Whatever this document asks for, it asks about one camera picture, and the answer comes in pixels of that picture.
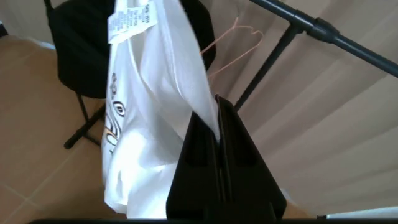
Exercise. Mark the black clothes rack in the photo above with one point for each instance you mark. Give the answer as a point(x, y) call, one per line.
point(323, 29)

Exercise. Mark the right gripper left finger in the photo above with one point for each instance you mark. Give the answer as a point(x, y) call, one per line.
point(196, 186)

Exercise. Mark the pink clothes hanger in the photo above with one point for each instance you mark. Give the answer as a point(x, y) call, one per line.
point(231, 60)

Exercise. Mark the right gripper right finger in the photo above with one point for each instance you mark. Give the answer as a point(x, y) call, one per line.
point(248, 186)

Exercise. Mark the white printed T-shirt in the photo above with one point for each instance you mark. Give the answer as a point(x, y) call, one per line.
point(149, 124)

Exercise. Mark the black shorts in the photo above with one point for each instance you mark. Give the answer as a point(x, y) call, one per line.
point(81, 56)

